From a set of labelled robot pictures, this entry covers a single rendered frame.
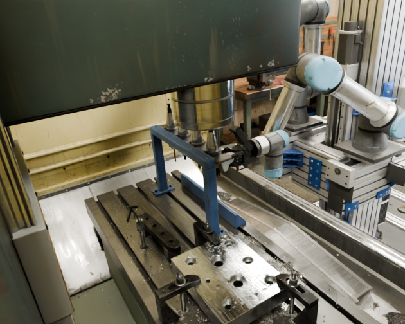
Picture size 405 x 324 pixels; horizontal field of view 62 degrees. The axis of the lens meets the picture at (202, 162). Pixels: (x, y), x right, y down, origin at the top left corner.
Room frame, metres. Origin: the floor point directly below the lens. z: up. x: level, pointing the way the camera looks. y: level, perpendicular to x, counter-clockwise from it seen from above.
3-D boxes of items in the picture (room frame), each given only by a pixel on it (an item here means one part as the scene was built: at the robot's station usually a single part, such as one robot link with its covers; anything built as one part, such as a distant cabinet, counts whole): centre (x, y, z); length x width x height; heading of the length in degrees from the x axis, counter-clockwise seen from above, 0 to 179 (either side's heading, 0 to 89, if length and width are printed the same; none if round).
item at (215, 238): (0.92, 0.00, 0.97); 0.13 x 0.03 x 0.15; 30
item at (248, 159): (1.16, -0.15, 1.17); 0.12 x 0.08 x 0.09; 120
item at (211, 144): (1.10, -0.04, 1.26); 0.04 x 0.04 x 0.07
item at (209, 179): (1.02, -0.02, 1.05); 0.10 x 0.05 x 0.30; 120
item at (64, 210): (1.40, 0.30, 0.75); 0.89 x 0.70 x 0.26; 120
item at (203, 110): (0.83, -0.01, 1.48); 0.16 x 0.16 x 0.12
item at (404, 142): (1.59, -1.09, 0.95); 0.28 x 0.13 x 0.09; 117
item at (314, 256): (1.20, -0.26, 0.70); 0.90 x 0.30 x 0.16; 30
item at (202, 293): (0.75, -0.05, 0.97); 0.29 x 0.23 x 0.05; 30
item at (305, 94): (1.88, -0.57, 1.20); 0.13 x 0.12 x 0.14; 131
